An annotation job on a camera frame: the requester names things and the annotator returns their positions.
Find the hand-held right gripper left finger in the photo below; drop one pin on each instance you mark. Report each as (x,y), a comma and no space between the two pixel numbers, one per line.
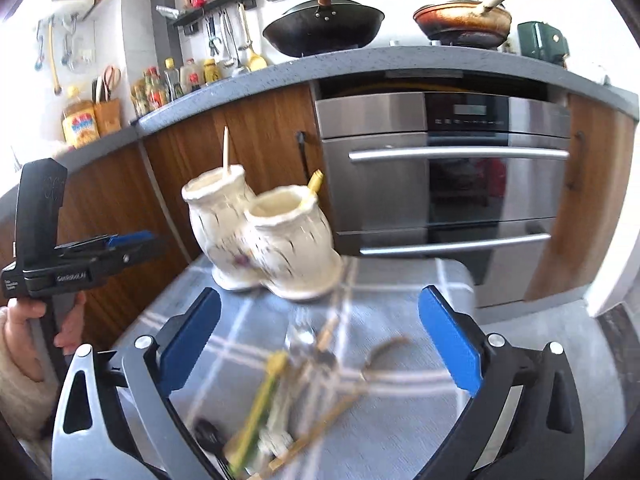
(192,340)

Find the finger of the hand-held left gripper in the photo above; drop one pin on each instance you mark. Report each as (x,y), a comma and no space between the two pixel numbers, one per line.
(131,239)
(132,260)

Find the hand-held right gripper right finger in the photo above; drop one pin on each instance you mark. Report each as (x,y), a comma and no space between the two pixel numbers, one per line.
(447,340)

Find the black spoon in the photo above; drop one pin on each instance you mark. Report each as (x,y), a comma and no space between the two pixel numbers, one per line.
(210,435)

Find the white ceramic double utensil holder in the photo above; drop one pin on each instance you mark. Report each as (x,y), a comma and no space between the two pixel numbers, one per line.
(280,250)

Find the person's left forearm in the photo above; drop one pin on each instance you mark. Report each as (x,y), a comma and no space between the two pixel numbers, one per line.
(25,405)

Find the person's left hand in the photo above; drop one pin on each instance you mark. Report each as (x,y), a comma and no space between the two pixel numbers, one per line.
(20,332)

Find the grey checked cloth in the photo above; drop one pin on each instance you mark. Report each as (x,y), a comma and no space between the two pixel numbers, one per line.
(390,300)

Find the large yellow oil bottle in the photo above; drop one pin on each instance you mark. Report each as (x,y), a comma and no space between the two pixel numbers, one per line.
(79,122)

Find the wooden knife block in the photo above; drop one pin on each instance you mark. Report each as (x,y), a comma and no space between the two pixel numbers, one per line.
(107,115)

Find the row of sauce bottles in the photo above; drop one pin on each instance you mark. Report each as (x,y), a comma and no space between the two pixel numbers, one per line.
(170,82)

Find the wide wooden base cabinet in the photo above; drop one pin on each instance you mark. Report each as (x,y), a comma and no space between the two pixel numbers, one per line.
(260,130)

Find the narrow wooden base cabinet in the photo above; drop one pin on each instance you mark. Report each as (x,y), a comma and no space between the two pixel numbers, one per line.
(590,185)

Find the yellow spatula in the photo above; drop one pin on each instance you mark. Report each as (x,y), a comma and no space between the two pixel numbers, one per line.
(256,60)

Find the hanging metal kitchen tools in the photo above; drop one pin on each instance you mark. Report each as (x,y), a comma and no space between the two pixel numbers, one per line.
(225,40)

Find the stainless steel built-in oven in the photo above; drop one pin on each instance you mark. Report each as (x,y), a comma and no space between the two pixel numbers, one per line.
(380,125)

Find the brown frying pan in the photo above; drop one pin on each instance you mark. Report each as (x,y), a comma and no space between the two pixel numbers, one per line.
(460,20)

